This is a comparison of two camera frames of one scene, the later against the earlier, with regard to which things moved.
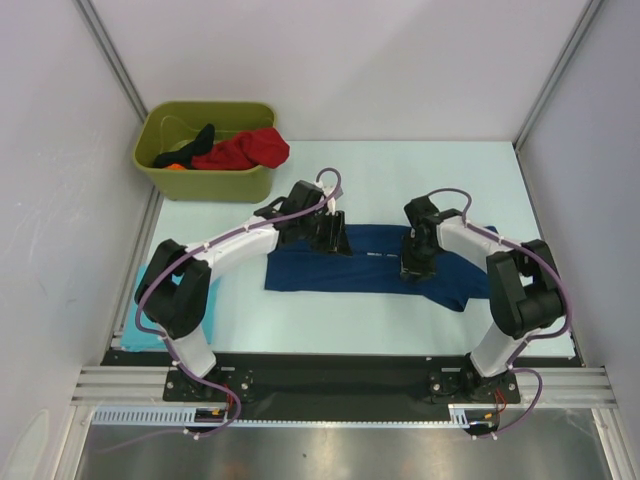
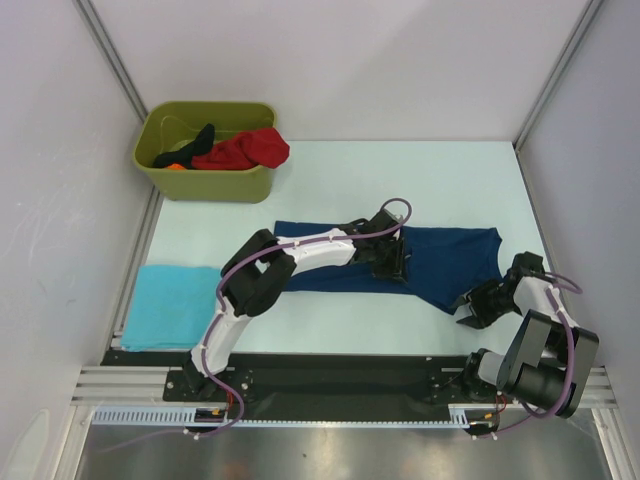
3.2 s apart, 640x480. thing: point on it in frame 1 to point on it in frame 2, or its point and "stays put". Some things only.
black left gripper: (326, 245) to (396, 268)
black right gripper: (417, 259) to (480, 306)
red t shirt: (250, 149) stays put
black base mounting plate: (331, 381) stays put
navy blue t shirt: (375, 266) stays put
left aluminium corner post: (99, 32) stays put
